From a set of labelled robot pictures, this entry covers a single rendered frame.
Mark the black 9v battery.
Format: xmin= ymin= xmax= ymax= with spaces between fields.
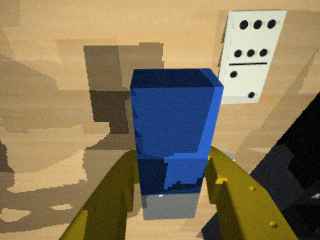
xmin=290 ymin=181 xmax=320 ymax=205

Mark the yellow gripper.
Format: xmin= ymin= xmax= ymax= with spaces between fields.
xmin=59 ymin=146 xmax=298 ymax=240

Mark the white domino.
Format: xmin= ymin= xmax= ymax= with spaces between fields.
xmin=221 ymin=151 xmax=235 ymax=161
xmin=218 ymin=9 xmax=287 ymax=104

